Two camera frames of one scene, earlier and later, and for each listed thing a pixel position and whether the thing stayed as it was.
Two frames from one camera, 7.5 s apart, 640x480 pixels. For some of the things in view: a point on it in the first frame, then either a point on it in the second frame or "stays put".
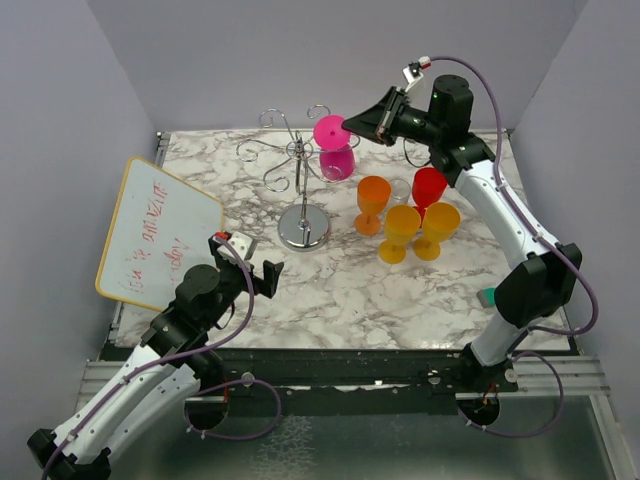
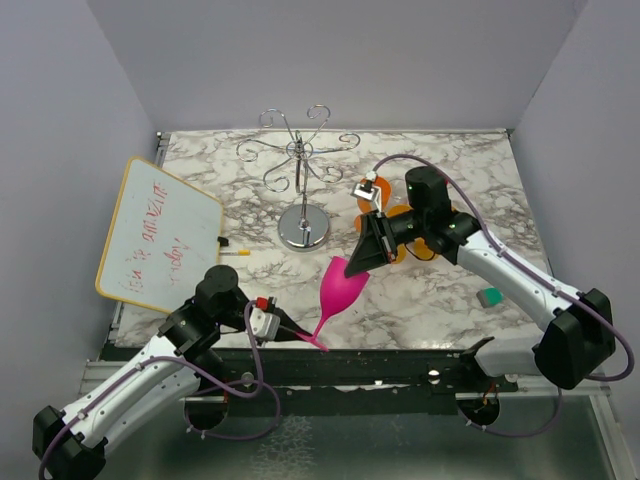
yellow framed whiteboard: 160,227 stays put
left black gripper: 267,285 → 288,329
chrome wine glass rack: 301,227 stays put
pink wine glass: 336,156 → 338,291
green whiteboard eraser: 486,297 stays put
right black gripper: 379,121 → 375,247
